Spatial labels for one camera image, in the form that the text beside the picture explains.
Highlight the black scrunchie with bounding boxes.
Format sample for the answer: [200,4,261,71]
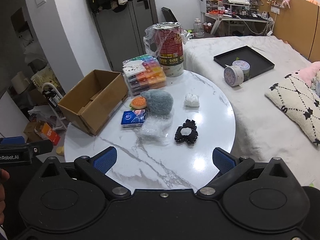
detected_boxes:
[175,119,199,145]

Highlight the clear bubble wrap bag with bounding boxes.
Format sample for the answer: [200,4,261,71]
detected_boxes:
[137,114,173,142]

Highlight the white soft packet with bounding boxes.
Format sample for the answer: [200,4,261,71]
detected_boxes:
[184,93,200,108]

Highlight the burger plush toy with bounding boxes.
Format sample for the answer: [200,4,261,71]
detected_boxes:
[130,96,147,110]

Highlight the grey plush toy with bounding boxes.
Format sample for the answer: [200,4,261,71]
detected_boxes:
[141,89,174,115]

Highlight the person's left hand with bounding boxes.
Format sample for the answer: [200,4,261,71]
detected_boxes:
[0,169,10,225]

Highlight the orange carton on floor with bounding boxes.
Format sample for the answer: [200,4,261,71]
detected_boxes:
[24,121,60,146]

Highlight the white metal rack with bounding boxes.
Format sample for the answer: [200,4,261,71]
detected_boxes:
[42,82,67,130]

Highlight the blue tissue pack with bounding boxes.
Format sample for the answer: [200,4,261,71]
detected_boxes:
[121,109,147,127]

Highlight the brown cardboard box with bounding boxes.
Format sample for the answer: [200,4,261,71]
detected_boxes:
[58,69,129,135]

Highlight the round white tin lying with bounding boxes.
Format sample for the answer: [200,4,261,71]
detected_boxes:
[223,66,244,87]

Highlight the white black patterned pillow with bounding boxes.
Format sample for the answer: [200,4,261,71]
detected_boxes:
[265,74,319,147]

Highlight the round white tin upright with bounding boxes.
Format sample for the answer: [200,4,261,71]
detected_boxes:
[232,60,251,81]

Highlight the colourful bead organizer boxes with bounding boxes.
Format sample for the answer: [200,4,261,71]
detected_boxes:
[123,54,167,96]

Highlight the white cloth on organizer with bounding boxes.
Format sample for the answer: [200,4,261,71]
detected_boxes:
[123,60,145,77]

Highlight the black tray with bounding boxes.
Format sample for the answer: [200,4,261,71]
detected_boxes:
[213,46,274,81]

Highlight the pink plush toy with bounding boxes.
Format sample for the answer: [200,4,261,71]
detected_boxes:
[297,61,320,87]

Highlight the grey door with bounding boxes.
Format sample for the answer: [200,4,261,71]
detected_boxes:
[89,0,158,72]

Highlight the clear plastic bottle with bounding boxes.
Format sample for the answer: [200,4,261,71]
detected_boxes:
[193,18,204,38]

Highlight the red cup with plastic bag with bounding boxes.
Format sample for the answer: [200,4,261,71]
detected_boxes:
[143,22,190,77]

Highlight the white desk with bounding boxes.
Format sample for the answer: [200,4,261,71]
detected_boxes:
[203,13,274,35]

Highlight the black chair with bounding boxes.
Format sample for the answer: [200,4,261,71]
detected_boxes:
[161,7,178,22]

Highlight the wall light switch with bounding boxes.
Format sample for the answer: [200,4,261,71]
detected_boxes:
[35,0,46,7]

